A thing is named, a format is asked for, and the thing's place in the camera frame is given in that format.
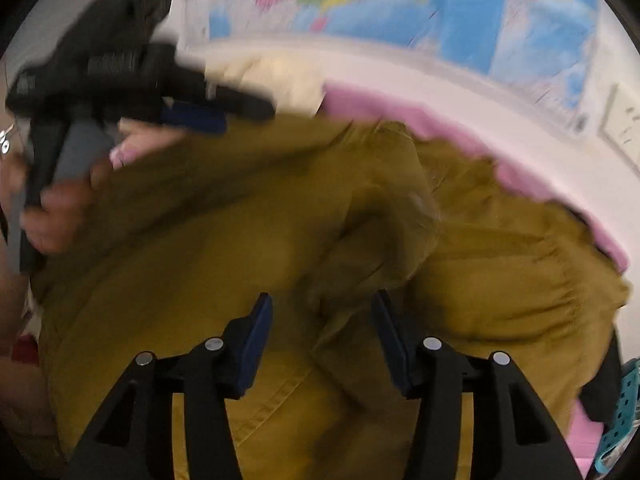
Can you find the pink daisy print bedsheet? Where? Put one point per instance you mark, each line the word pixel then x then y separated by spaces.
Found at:
pixel 380 105

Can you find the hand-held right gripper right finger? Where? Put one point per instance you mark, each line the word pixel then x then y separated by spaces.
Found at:
pixel 395 345

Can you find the teal perforated plastic basket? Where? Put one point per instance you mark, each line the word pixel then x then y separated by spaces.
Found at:
pixel 625 405

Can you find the mustard yellow pants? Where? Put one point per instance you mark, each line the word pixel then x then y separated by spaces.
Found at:
pixel 200 240

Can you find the colourful wall map poster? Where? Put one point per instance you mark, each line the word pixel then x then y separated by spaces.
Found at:
pixel 450 10

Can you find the black jacket with gold buttons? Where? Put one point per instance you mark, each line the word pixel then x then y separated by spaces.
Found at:
pixel 602 390

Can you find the cream garment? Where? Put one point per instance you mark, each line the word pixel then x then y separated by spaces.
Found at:
pixel 280 82

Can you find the person's left hand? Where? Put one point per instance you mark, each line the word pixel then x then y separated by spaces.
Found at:
pixel 60 215

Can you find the white wall socket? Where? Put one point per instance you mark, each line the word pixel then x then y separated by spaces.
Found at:
pixel 625 120

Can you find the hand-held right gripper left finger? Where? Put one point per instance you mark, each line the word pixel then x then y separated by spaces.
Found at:
pixel 257 345

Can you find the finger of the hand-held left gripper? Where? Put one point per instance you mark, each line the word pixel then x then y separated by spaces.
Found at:
pixel 245 103
pixel 195 117

